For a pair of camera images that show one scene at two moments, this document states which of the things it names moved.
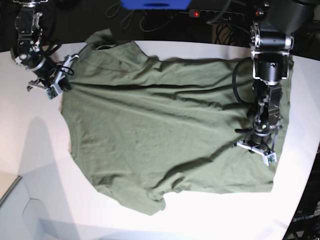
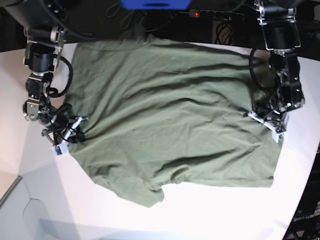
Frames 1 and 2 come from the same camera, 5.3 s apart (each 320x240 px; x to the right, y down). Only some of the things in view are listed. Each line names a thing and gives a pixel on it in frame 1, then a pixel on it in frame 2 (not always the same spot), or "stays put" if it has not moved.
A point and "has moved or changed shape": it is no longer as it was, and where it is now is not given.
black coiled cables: [225, 34] stays put
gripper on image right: [263, 137] -> [272, 113]
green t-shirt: [143, 127] has moved or changed shape
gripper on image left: [52, 75] -> [61, 126]
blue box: [156, 4] stays put
